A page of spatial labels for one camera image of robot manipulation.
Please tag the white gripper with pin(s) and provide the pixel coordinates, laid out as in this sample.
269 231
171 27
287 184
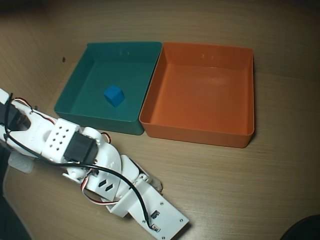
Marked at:
135 173

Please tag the teal plastic box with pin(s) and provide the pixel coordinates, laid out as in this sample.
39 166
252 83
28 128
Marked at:
100 75

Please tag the blue cube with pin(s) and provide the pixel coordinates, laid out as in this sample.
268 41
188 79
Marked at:
113 95

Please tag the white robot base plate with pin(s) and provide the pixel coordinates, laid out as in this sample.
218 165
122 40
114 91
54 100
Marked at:
21 165

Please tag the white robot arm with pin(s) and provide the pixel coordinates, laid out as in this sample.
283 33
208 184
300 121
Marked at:
37 127

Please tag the orange plastic box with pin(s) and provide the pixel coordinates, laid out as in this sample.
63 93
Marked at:
200 100

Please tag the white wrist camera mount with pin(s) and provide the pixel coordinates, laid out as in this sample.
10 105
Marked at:
165 215

